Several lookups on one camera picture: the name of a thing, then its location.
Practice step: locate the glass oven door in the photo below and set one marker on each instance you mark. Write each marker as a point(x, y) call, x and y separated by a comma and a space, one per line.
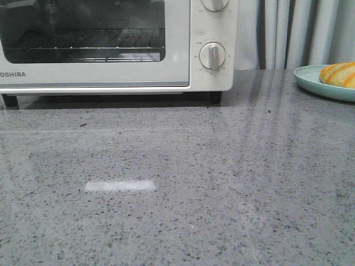
point(50, 16)

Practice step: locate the golden croissant bread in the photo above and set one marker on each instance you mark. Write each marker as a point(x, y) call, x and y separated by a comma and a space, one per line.
point(339, 74)

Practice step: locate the lower oven timer knob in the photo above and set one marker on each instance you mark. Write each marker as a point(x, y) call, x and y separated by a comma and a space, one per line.
point(212, 55)

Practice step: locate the upper oven control knob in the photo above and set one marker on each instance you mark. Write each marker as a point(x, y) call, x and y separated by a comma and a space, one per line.
point(214, 5)

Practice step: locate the white Toshiba toaster oven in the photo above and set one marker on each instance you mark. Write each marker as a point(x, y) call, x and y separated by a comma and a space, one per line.
point(205, 27)

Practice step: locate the grey pleated curtain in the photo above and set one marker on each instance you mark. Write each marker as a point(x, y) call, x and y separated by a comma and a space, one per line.
point(292, 34)

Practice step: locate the light green round plate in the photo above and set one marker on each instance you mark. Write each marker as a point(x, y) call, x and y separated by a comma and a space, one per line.
point(308, 77)

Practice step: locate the metal wire oven rack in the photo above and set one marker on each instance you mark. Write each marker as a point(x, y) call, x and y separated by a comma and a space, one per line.
point(87, 46)

